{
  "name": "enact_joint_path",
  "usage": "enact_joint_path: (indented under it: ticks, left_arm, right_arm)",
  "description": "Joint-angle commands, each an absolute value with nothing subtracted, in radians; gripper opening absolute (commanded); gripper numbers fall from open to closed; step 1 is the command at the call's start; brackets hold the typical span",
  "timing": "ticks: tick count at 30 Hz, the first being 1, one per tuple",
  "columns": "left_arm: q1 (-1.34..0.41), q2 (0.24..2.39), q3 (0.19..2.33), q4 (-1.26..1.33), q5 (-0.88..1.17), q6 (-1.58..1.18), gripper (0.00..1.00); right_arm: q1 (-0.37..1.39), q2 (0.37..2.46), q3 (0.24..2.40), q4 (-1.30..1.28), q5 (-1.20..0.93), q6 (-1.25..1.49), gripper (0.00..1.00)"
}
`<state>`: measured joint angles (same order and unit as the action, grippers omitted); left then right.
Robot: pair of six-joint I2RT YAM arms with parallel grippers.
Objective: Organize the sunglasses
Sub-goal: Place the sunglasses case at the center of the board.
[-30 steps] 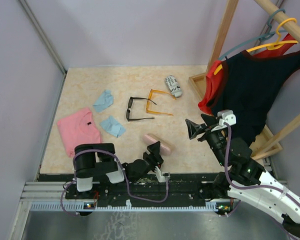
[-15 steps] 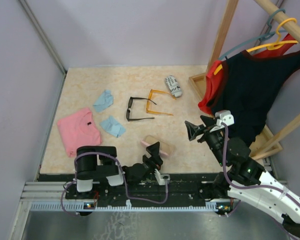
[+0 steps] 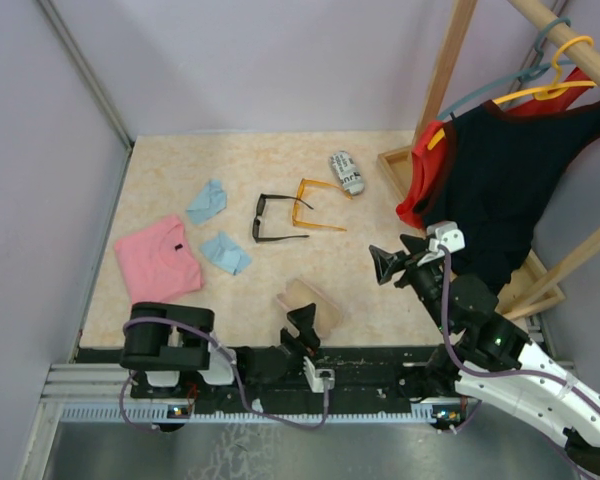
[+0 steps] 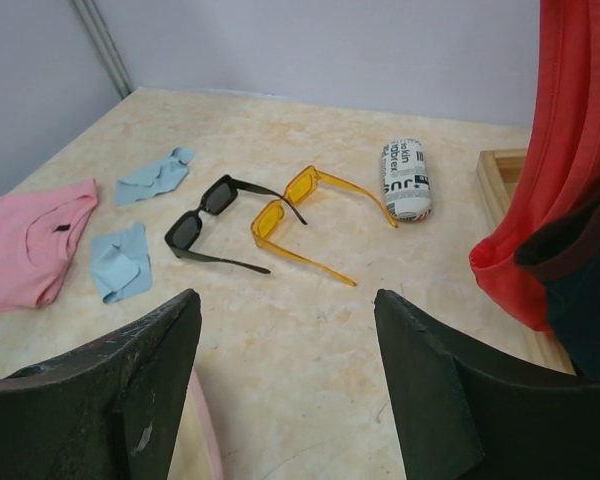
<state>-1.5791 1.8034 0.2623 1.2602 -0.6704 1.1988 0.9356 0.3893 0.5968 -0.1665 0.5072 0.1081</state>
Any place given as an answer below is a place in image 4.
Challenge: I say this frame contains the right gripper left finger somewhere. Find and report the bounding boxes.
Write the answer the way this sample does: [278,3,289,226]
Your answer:
[0,289,201,479]

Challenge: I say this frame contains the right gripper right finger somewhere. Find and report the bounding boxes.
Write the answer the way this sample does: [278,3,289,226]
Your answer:
[374,289,600,479]

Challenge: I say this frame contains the pink glasses case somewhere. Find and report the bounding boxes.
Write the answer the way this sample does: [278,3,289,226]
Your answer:
[168,369,224,480]

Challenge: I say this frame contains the light blue cleaning cloth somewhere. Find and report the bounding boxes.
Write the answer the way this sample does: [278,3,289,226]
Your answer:
[89,222,153,304]

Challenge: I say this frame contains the black sunglasses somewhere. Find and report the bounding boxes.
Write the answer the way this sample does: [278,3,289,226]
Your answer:
[163,173,309,276]

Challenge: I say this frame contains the orange sunglasses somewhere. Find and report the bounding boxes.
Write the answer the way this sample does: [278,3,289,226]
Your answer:
[249,164,400,289]

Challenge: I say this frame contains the navy tank top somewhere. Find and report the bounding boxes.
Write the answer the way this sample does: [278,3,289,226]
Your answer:
[514,193,600,381]

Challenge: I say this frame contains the pink folded garment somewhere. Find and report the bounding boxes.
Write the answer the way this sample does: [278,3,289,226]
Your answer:
[0,178,98,312]

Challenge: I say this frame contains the newspaper print glasses case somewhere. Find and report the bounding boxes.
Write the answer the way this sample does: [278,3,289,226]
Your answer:
[380,138,432,222]

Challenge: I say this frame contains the wooden clothes rack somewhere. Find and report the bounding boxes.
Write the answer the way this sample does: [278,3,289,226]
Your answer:
[475,147,579,376]

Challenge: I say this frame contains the red tank top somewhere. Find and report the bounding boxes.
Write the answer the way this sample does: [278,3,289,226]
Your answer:
[469,1,600,332]

